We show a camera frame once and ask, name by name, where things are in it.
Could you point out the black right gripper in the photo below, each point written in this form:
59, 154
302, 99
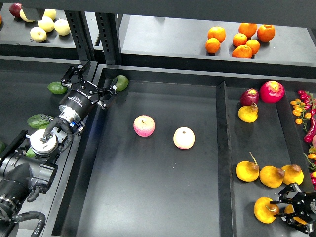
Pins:
304, 206

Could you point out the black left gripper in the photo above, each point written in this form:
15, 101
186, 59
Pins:
77, 100

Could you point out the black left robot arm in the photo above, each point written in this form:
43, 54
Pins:
28, 165

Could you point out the green avocado at tray corner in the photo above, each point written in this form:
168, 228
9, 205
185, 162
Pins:
121, 82

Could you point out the green avocado left tray top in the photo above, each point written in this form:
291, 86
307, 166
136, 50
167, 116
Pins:
57, 88

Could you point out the yellow pear middle right tray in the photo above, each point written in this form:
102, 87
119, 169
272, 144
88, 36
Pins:
271, 176

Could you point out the yellow pear with long stem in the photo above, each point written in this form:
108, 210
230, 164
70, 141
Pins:
248, 171

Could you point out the green avocado at left edge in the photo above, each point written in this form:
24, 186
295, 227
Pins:
2, 146

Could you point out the black shelf upright right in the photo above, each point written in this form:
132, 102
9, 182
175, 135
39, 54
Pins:
109, 37

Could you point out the black shelf upright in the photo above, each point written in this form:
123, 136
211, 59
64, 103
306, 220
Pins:
81, 35
109, 37

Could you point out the black shelf upright left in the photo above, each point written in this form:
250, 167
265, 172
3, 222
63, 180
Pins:
81, 35

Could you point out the black right tray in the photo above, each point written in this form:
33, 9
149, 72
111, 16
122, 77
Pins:
273, 138

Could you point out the black tray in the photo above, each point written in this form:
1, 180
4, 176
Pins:
146, 186
23, 92
273, 138

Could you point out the pale yellow apple right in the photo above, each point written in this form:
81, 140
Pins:
62, 27

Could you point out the pink red apple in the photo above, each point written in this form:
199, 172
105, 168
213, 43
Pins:
144, 125

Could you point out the black left tray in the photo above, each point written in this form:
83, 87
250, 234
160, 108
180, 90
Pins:
23, 92

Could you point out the red chili pepper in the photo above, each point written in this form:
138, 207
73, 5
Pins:
312, 131

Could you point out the pale yellow apple front left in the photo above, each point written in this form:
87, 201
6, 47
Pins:
38, 34

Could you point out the pale yellow apple middle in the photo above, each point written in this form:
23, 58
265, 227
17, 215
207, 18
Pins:
46, 23

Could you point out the pale yellow apple back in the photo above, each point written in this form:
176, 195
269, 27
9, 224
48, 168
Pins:
51, 13

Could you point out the pale yellow apple behind tag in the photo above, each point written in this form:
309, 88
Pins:
24, 17

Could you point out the cherry tomato bunch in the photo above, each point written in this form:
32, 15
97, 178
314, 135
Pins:
304, 107

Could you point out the black centre tray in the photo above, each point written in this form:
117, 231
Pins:
146, 186

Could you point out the pale yellow pink apple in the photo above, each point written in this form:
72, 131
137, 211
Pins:
184, 138

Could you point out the dark red apple on shelf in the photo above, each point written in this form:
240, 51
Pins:
15, 9

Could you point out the big red apple right tray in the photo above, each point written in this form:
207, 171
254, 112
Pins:
271, 92

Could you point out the dark red small apple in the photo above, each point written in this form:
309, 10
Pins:
249, 97

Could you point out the orange left bottom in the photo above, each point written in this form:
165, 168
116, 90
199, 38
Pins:
212, 45

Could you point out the orange left top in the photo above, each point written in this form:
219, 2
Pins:
217, 32

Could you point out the orange front wedge shaped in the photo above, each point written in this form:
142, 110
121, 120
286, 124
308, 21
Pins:
242, 51

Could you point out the orange centre small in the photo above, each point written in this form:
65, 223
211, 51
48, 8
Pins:
239, 39

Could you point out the orange small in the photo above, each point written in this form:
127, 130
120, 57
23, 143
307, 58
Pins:
239, 39
254, 45

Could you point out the orange small right front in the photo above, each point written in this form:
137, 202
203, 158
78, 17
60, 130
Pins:
254, 45

